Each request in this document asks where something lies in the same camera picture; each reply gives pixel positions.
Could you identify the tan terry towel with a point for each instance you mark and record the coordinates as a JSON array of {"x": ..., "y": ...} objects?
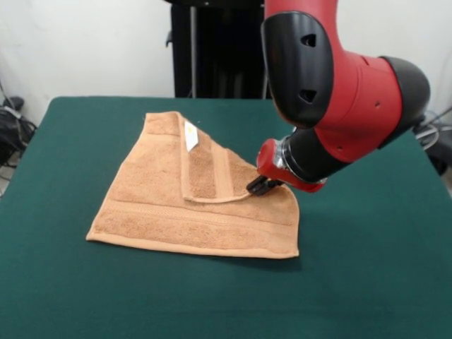
[{"x": 148, "y": 212}]

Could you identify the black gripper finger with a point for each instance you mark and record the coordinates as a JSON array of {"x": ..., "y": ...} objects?
[
  {"x": 266, "y": 189},
  {"x": 256, "y": 183}
]

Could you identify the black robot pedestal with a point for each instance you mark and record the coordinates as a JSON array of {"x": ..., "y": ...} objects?
[{"x": 212, "y": 53}]

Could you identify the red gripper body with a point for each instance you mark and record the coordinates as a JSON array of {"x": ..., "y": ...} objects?
[{"x": 268, "y": 166}]

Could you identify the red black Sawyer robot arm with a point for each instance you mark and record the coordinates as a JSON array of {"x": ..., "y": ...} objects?
[{"x": 335, "y": 88}]

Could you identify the dark green table cloth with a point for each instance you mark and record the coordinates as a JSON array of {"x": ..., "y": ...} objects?
[{"x": 353, "y": 247}]

